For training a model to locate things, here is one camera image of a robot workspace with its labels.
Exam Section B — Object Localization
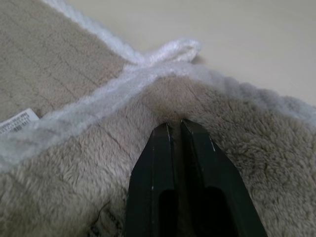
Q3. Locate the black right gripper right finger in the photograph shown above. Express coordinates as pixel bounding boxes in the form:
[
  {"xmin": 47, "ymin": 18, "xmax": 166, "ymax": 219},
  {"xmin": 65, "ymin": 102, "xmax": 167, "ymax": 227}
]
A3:
[{"xmin": 178, "ymin": 119, "xmax": 269, "ymax": 237}]

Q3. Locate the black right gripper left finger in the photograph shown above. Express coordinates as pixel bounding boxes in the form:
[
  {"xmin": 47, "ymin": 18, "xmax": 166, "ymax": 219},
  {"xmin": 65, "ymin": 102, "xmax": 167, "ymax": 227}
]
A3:
[{"xmin": 124, "ymin": 122, "xmax": 183, "ymax": 237}]

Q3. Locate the beige towel with white trim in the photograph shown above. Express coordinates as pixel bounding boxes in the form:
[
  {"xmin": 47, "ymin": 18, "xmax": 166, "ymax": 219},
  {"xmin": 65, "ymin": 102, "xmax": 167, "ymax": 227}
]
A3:
[{"xmin": 0, "ymin": 0, "xmax": 316, "ymax": 237}]

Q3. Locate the white care label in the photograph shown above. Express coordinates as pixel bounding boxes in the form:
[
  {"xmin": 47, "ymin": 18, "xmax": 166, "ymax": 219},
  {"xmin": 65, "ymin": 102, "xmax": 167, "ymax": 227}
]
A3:
[{"xmin": 0, "ymin": 108, "xmax": 40, "ymax": 135}]

